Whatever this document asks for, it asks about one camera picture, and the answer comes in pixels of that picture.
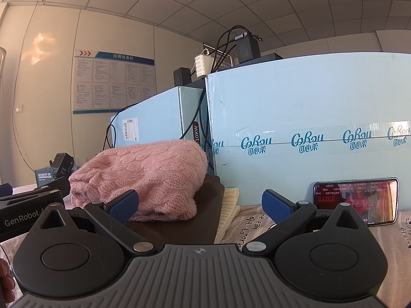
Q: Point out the smartphone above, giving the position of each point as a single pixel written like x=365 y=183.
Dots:
x=354 y=202

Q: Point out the pink knitted sweater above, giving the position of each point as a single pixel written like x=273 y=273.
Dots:
x=144 y=173

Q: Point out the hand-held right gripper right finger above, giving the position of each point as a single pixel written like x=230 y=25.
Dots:
x=276 y=207

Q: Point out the black camera device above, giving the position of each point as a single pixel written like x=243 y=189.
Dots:
x=63 y=163

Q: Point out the black flat device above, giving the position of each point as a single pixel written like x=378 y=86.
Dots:
x=269 y=57

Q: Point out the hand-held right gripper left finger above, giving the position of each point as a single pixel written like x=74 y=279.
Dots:
x=123 y=207

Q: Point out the black carton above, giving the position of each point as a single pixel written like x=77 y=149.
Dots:
x=197 y=141

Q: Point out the person's left hand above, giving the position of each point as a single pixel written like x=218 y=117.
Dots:
x=5 y=282

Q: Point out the large light blue carton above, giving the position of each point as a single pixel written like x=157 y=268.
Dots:
x=305 y=102

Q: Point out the white power strip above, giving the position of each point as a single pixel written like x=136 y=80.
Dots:
x=203 y=64

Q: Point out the grey-blue small box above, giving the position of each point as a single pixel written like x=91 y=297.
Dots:
x=46 y=176

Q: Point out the small light blue carton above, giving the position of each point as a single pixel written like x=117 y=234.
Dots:
x=154 y=118

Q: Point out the printed bedsheet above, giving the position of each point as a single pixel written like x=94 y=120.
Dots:
x=396 y=250

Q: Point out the large black power adapter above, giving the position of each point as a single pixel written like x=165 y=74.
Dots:
x=248 y=49

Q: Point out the small black power adapter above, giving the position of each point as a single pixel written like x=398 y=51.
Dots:
x=182 y=77

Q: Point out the dark brown cloth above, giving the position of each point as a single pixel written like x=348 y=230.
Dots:
x=192 y=218

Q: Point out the white wall switch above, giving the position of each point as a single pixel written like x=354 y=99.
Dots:
x=20 y=108

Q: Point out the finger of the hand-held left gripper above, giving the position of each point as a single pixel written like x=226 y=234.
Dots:
x=57 y=184
x=4 y=189

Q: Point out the cream knitted garment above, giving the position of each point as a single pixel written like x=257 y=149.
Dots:
x=228 y=210

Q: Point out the wall notice board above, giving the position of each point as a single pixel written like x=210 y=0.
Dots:
x=114 y=81

